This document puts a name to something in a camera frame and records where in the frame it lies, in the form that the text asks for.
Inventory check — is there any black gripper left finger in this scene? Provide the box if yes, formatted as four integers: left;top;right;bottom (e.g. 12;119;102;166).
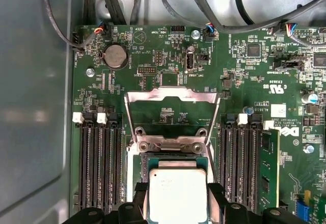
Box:
62;182;149;224

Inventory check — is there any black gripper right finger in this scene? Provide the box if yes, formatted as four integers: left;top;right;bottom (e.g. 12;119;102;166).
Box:
207;183;308;224

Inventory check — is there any metal locking lever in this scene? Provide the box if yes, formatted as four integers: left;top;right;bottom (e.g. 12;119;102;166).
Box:
206;144;220;185

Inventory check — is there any silver CPU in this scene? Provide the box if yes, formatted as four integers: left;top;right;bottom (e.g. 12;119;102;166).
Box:
145;157;210;223

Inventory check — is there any metal socket cover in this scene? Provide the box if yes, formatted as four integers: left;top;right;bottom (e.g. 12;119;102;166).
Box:
124;86;221;151

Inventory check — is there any CPU socket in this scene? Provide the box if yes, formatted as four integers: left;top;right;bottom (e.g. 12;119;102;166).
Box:
125;134;221;224

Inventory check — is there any black RAM slot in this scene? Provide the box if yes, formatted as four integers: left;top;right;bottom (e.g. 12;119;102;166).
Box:
106;111;125;214
233;113;248;207
84;111;103;213
219;113;235;204
72;111;92;211
96;111;115;214
247;113;263;211

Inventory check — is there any blue expansion slot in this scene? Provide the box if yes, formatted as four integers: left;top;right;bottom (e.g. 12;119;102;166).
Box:
295;198;311;223

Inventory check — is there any green RAM stick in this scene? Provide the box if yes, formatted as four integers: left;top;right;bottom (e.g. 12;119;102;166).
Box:
259;128;281;214

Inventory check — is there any green motherboard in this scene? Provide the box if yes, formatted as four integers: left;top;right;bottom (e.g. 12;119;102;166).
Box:
70;24;326;224

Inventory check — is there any silver capacitor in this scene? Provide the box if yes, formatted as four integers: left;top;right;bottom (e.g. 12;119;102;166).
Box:
300;89;319;107

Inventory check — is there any internal USB port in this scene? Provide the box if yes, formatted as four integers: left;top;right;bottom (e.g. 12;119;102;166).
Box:
185;52;196;72

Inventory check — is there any round coin battery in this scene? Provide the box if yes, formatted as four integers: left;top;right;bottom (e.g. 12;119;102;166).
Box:
101;43;128;69

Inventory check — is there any black PC case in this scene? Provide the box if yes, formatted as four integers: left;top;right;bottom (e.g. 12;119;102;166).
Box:
0;0;326;224

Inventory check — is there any black sleeved cable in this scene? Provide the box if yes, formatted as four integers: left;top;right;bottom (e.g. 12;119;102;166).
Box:
98;0;128;26
160;0;326;34
42;0;86;54
85;0;99;22

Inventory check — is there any black braided cable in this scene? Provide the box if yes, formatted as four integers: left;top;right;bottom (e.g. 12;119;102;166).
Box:
129;0;143;26

